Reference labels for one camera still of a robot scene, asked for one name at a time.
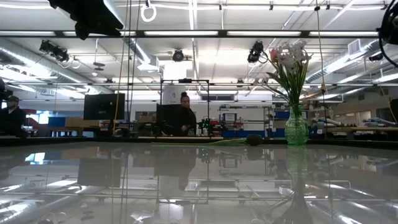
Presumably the white shelving unit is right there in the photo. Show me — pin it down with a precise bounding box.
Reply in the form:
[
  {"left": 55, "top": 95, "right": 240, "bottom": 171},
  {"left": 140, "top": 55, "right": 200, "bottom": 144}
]
[{"left": 219, "top": 105, "right": 271, "bottom": 131}]

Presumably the black metal frame stand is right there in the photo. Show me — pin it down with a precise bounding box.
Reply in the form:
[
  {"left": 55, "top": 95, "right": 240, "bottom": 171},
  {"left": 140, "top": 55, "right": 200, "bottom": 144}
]
[{"left": 160, "top": 78, "right": 210, "bottom": 136}]

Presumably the white cable loop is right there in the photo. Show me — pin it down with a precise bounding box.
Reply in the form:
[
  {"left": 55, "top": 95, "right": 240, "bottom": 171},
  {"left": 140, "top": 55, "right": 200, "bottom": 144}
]
[{"left": 140, "top": 2, "right": 157, "bottom": 23}]

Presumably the cardboard box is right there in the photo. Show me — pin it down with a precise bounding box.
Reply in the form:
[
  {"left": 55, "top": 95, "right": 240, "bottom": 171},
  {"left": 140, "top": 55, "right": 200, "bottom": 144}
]
[{"left": 64, "top": 117, "right": 100, "bottom": 128}]

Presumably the dark artificial tulip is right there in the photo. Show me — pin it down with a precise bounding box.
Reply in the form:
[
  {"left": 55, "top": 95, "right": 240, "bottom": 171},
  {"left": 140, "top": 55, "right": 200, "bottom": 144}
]
[{"left": 151, "top": 133, "right": 264, "bottom": 147}]

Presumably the black hanging cable pair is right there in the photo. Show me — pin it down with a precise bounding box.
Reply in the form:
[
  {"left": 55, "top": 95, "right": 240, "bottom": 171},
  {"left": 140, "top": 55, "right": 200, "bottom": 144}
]
[{"left": 126, "top": 0, "right": 141, "bottom": 122}]

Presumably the small black monitor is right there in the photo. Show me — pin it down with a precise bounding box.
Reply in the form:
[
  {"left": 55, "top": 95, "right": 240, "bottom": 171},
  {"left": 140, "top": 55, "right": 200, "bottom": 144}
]
[{"left": 155, "top": 103, "right": 183, "bottom": 136}]

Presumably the green glass vase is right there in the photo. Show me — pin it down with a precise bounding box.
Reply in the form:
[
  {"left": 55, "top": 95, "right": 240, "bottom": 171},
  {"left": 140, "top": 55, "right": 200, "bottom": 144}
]
[{"left": 284, "top": 105, "right": 309, "bottom": 146}]

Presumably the brown hanging rope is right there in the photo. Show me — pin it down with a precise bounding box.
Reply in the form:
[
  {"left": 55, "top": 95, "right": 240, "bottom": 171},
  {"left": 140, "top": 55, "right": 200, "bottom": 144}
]
[{"left": 314, "top": 0, "right": 328, "bottom": 138}]

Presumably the blue panel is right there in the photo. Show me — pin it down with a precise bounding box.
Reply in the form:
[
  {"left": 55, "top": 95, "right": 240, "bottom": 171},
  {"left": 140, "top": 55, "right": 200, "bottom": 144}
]
[{"left": 48, "top": 116, "right": 66, "bottom": 128}]

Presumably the person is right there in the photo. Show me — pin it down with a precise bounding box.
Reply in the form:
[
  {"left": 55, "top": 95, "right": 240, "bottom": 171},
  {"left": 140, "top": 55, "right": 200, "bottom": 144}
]
[
  {"left": 178, "top": 91, "right": 197, "bottom": 137},
  {"left": 0, "top": 95, "right": 27, "bottom": 138}
]

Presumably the black overhead frame beam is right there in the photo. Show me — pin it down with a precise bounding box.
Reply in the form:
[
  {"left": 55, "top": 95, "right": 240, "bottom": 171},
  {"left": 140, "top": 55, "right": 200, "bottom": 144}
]
[{"left": 0, "top": 30, "right": 398, "bottom": 39}]

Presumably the large black monitor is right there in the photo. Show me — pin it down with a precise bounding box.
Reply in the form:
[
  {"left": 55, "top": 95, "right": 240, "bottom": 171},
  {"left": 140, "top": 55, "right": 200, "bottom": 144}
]
[{"left": 83, "top": 93, "right": 126, "bottom": 121}]

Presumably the distant wooden table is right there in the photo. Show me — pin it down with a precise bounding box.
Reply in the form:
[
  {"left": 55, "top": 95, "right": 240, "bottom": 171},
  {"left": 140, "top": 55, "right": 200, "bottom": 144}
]
[{"left": 325, "top": 126, "right": 398, "bottom": 134}]

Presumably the distant black frame beam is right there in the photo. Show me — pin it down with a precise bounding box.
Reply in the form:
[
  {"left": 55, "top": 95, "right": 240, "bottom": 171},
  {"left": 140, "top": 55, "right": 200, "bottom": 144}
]
[{"left": 6, "top": 81, "right": 398, "bottom": 88}]

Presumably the yellow hanging cable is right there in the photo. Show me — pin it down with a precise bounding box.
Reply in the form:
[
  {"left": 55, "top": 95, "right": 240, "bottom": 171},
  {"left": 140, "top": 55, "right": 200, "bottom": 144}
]
[{"left": 113, "top": 0, "right": 129, "bottom": 131}]

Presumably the red cart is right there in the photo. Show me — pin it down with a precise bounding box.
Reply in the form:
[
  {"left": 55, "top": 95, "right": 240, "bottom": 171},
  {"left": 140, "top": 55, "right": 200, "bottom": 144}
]
[{"left": 26, "top": 108, "right": 41, "bottom": 130}]

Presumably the white artificial flower bunch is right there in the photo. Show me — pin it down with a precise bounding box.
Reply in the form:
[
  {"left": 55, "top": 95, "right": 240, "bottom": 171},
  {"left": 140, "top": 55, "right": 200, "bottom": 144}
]
[{"left": 253, "top": 40, "right": 313, "bottom": 108}]

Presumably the white cylindrical tank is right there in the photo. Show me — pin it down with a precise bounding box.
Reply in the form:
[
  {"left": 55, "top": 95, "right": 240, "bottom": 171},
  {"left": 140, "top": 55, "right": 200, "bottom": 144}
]
[{"left": 162, "top": 85, "right": 187, "bottom": 105}]

